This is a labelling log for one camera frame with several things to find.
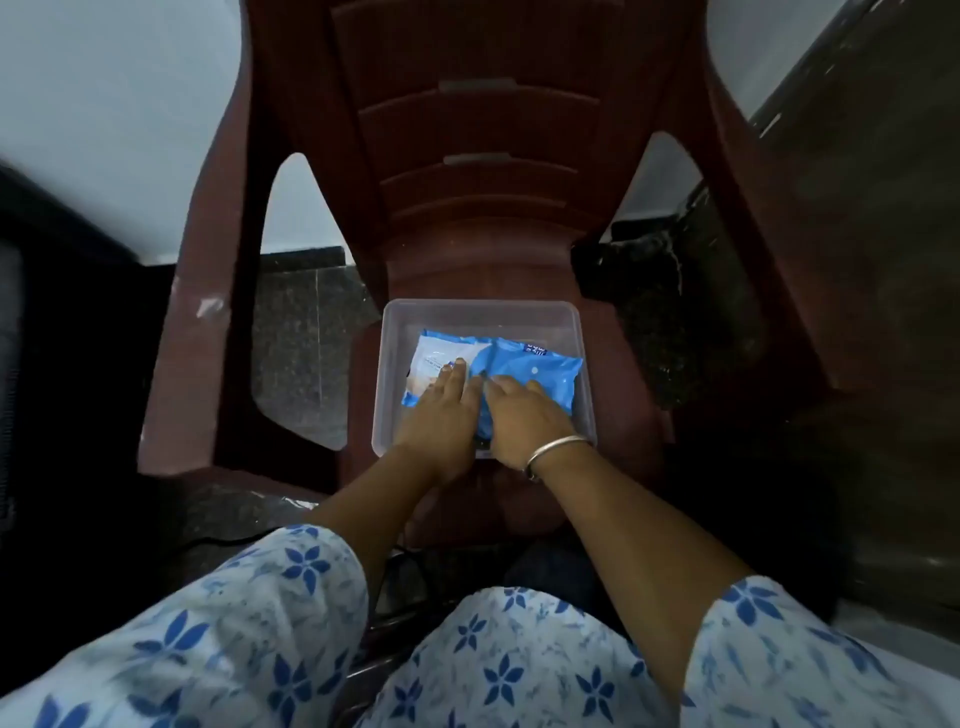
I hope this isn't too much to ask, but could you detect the person's right hand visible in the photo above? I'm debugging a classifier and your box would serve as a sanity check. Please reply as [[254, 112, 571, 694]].
[[483, 374, 590, 472]]

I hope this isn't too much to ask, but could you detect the person's left hand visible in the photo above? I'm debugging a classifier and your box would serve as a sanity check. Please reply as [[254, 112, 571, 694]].
[[392, 357, 487, 486]]

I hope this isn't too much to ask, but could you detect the blue wet wipe packet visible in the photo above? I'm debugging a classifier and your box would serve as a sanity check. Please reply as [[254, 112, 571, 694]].
[[401, 328, 585, 440]]

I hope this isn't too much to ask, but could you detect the person's right forearm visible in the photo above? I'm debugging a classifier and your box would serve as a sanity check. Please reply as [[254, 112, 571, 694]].
[[536, 442, 755, 706]]

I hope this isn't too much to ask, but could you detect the person's left forearm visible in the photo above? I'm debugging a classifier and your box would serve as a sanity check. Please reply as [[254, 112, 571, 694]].
[[303, 442, 451, 601]]

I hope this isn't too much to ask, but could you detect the silver bangle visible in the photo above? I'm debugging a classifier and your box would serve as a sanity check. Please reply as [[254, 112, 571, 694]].
[[522, 434, 594, 483]]

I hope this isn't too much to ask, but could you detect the clear plastic container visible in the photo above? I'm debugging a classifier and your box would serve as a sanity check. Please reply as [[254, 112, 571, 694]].
[[371, 298, 599, 460]]

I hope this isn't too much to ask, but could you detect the dark red plastic chair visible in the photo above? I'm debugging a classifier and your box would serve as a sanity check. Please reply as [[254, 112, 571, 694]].
[[137, 0, 849, 556]]

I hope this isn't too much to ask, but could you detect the white blue floral garment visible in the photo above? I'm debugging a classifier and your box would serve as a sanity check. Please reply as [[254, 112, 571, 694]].
[[0, 523, 960, 728]]

